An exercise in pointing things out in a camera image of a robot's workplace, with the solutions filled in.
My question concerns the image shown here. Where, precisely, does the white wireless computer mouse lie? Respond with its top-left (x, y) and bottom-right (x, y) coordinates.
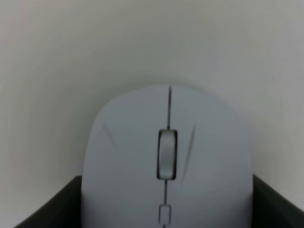
top-left (81, 85), bottom-right (253, 228)

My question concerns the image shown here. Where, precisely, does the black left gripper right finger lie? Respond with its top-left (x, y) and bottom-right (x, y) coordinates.
top-left (251, 175), bottom-right (304, 228)

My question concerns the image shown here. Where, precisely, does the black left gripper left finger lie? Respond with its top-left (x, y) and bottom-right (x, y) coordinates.
top-left (16, 176), bottom-right (82, 228)

